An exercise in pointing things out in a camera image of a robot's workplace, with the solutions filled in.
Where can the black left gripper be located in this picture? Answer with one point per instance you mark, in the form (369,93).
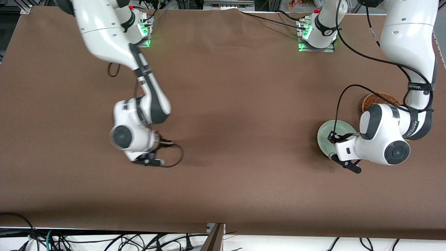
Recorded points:
(338,138)

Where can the orange background object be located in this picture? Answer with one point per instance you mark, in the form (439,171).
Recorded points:
(296,4)

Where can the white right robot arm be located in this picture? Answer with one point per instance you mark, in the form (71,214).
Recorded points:
(104,31)

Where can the grey metal frame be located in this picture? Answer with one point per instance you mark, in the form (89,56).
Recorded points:
(228,5)

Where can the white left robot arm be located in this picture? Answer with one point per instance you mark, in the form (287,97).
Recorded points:
(407,35)

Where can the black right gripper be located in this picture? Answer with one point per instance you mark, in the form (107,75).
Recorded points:
(161,142)

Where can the brown table cloth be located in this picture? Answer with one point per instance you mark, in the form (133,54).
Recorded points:
(223,104)

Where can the aluminium table rail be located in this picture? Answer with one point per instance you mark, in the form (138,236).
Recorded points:
(439,48)

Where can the pale green plate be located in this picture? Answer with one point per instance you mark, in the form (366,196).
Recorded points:
(324,132)

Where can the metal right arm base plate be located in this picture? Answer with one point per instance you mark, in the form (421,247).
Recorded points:
(145,41)

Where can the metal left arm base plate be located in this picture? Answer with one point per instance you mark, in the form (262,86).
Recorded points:
(315,49)

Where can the brown wicker basket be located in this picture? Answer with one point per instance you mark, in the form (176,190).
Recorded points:
(374,99)

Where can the brown support beam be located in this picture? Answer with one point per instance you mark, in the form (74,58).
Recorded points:
(214,240)

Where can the aluminium corner bracket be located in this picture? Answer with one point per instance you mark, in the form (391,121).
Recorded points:
(26,9)

